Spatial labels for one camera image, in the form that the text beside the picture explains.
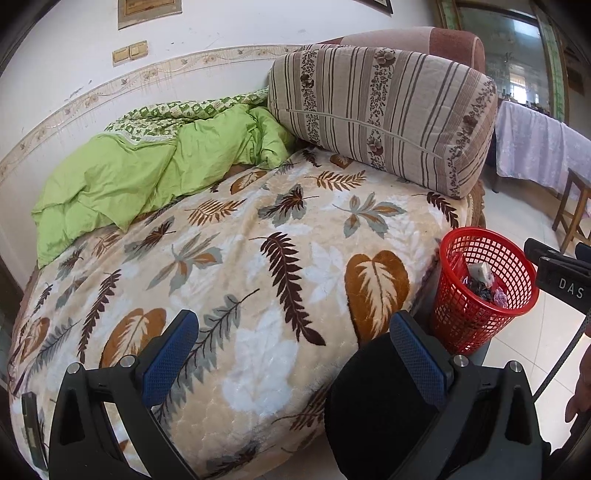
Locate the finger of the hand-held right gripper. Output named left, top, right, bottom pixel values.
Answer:
left=524, top=237, right=578, bottom=260

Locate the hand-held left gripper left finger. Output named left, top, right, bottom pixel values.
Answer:
left=48, top=309, right=200, bottom=480

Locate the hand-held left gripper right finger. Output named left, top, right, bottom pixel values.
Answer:
left=389, top=310, right=552, bottom=480

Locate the red plastic basket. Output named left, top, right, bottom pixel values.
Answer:
left=431, top=226, right=540, bottom=356

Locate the person's right hand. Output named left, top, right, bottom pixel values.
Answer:
left=566, top=344, right=591, bottom=423

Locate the wooden stool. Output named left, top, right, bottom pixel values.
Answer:
left=551, top=167, right=591, bottom=254

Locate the lavender tablecloth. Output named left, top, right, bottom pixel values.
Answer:
left=495, top=99, right=591, bottom=204

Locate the leaf printed blanket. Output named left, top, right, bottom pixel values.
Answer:
left=7, top=148, right=474, bottom=480

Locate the black flat device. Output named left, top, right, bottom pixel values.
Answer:
left=21, top=391, right=49, bottom=469

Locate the green duvet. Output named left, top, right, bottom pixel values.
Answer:
left=31, top=104, right=296, bottom=268

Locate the striped floral cushion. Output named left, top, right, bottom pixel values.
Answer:
left=268, top=45, right=498, bottom=200

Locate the pink brown sofa armrest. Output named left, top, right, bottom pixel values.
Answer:
left=316, top=28, right=488, bottom=75

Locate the green white patterned quilt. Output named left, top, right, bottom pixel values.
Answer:
left=105, top=88, right=271, bottom=144

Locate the grey braided cord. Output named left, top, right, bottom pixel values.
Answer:
left=531, top=309, right=591, bottom=404

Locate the framed wall mirror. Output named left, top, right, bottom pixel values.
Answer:
left=434, top=0, right=571, bottom=123

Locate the beige framed wall picture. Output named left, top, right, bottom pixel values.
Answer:
left=117, top=0, right=182, bottom=31

